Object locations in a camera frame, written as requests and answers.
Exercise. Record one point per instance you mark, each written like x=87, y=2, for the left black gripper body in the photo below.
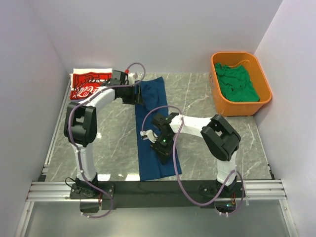
x=129, y=96

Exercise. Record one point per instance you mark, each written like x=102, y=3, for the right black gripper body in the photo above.
x=163, y=144

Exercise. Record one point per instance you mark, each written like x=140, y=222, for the dark blue t-shirt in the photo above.
x=154, y=95

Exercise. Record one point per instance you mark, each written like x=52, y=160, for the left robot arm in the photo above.
x=81, y=125

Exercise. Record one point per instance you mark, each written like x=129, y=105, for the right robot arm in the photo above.
x=220, y=137

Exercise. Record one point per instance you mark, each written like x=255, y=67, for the folded red coca-cola t-shirt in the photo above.
x=86, y=86

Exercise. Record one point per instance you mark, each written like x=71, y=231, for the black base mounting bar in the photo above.
x=149, y=194

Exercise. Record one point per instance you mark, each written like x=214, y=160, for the orange plastic bin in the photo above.
x=226, y=107

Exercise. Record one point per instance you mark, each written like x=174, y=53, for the green t-shirt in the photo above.
x=235, y=83

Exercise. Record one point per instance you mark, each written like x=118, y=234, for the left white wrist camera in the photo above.
x=130, y=78

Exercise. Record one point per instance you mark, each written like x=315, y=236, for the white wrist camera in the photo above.
x=149, y=135
x=130, y=78

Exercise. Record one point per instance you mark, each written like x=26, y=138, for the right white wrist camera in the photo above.
x=149, y=135

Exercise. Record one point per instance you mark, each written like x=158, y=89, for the aluminium extrusion rail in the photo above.
x=152, y=208

